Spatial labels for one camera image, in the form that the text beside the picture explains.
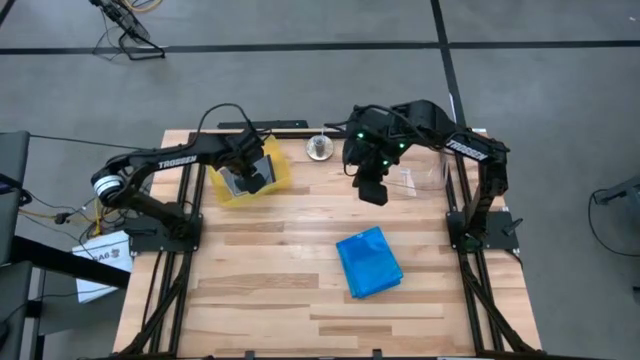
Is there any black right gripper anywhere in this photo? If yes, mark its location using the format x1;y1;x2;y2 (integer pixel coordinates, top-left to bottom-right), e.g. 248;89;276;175
352;149;399;206

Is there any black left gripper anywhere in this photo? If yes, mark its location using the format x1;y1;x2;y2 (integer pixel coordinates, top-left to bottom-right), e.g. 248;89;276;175
222;144;268;196

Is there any blue plastic bag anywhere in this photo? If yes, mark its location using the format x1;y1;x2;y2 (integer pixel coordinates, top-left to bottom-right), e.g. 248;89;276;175
349;272;405;297

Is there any yellow plastic bin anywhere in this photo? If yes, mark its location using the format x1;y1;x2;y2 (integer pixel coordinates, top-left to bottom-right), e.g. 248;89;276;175
207;133;293;209

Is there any clear plastic bin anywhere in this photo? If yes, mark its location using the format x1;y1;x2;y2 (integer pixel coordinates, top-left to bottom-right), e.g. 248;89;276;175
372;142;450;200

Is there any black flat mounting bar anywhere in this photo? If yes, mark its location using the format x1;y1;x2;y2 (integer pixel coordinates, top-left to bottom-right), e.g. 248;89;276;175
216;119;310;131

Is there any white printed cardboard box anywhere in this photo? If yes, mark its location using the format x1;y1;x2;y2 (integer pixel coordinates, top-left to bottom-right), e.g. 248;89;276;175
71;229;135;305

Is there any black desk beam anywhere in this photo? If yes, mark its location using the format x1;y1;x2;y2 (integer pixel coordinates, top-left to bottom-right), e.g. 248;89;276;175
9;234;132;290

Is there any black floor stand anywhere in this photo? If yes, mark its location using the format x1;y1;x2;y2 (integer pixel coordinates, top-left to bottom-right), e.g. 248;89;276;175
88;0;167;62

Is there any grey chair base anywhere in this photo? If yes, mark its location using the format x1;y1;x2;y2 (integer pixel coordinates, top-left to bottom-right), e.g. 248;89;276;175
591;174;640;207

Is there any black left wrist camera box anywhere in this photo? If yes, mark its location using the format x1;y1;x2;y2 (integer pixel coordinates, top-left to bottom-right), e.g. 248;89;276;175
238;128;266;150

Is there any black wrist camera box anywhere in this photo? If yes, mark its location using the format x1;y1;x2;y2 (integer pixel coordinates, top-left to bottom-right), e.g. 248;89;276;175
342;119;372;169
238;128;266;150

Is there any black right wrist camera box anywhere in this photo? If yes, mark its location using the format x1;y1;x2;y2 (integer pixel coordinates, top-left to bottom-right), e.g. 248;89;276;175
342;119;372;169

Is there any black aluminium table frame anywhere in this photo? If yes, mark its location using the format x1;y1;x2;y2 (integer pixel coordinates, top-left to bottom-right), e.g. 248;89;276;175
117;128;539;359

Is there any black right camera cable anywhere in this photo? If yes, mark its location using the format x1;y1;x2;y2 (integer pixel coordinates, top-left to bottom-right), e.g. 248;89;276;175
323;102;401;136

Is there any black camera cable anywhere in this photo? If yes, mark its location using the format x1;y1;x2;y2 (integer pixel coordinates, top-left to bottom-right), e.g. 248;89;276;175
196;102;274;151
323;102;401;136

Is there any black left camera cable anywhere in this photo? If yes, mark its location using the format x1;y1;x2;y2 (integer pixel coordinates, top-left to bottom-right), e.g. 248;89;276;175
196;102;274;151

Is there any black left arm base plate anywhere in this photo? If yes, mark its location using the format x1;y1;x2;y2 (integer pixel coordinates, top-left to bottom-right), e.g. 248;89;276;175
123;212;205;254

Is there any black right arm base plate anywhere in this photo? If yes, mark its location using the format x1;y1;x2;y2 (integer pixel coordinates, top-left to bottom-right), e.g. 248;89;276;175
445;209;525;252

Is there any yellow cable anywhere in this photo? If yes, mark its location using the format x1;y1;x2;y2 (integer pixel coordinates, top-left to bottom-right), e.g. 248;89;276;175
19;192;126;236

